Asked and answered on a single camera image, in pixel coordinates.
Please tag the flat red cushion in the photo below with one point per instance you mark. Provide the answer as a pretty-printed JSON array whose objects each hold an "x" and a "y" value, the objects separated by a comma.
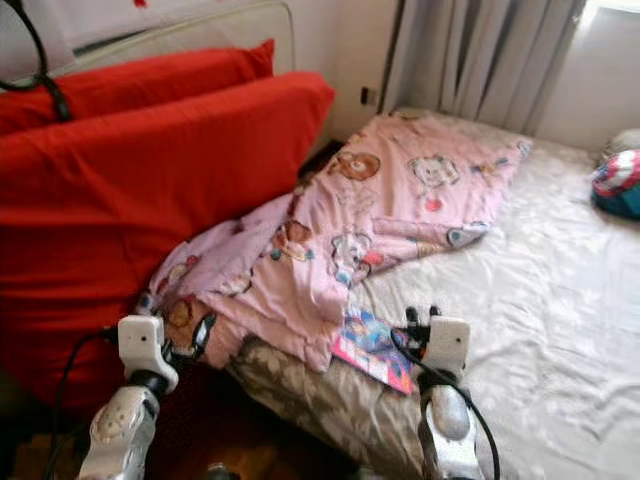
[{"x": 160, "y": 80}]

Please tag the large red wedge cushion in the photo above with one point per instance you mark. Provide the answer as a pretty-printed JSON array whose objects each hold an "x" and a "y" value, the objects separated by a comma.
[{"x": 120, "y": 230}]

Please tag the colourful picture book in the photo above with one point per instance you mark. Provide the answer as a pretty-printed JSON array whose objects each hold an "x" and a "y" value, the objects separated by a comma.
[{"x": 375, "y": 345}]

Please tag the grey pleated curtain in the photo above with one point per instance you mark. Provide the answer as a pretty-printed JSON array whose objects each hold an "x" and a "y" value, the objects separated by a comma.
[{"x": 480, "y": 55}]

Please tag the dark wall socket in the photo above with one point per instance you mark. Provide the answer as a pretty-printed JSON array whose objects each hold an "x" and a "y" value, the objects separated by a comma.
[{"x": 369, "y": 97}]

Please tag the stars and stripes bolster pillow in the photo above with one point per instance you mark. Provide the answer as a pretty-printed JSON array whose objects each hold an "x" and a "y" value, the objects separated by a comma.
[{"x": 618, "y": 185}]

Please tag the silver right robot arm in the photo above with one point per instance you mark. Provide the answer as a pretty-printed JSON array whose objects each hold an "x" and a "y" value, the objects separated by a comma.
[{"x": 448, "y": 415}]

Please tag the white rounded headboard frame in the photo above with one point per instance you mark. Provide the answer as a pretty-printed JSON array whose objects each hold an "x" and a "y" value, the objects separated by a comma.
[{"x": 288, "y": 35}]

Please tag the bed with beige floral sheet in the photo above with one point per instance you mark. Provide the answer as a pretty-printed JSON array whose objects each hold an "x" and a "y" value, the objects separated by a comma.
[{"x": 540, "y": 300}]

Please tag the pink cartoon print blanket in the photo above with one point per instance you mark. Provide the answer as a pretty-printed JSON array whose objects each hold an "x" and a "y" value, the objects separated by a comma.
[{"x": 390, "y": 200}]

